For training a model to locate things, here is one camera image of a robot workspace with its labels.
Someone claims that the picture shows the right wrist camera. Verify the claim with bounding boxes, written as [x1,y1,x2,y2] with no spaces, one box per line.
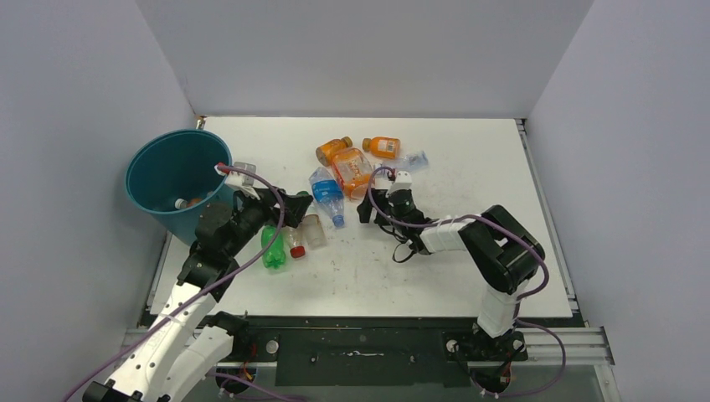
[388,170,413,194]

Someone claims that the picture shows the red cap small bottle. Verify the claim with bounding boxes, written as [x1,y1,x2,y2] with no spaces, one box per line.
[282,226,306,260]

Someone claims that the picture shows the teal plastic bin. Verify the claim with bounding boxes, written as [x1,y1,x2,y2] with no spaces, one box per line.
[125,129,234,245]

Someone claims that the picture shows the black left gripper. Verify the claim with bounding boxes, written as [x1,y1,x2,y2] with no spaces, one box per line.
[224,185,311,258]

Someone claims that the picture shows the blue label water bottle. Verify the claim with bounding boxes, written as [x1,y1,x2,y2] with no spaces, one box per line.
[309,167,345,228]

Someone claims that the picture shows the small orange juice bottle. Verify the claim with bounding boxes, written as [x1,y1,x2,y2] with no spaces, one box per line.
[315,137,352,167]

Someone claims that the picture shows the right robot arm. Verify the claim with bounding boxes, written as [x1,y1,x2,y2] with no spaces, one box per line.
[357,189,549,358]

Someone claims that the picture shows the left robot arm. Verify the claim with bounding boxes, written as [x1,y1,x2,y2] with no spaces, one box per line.
[82,188,313,401]

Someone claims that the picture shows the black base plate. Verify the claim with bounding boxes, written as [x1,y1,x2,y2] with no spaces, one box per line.
[217,317,573,387]

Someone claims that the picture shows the orange bottle with barcode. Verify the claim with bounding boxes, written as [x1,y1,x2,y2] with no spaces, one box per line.
[362,137,401,159]

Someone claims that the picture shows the large orange label bottle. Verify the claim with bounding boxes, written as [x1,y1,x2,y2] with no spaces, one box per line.
[332,147,373,199]

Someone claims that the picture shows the green plastic bottle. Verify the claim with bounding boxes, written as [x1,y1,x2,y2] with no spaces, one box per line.
[260,225,286,270]

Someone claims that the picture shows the crushed clear water bottle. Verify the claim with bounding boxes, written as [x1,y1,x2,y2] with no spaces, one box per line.
[374,151,430,181]

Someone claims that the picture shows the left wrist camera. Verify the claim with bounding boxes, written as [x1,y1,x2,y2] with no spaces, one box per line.
[225,162,256,189]

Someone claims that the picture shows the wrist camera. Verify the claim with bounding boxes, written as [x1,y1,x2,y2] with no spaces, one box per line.
[225,162,256,189]
[388,170,413,194]

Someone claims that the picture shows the bottle inside bin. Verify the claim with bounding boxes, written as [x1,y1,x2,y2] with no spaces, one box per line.
[174,198,203,210]

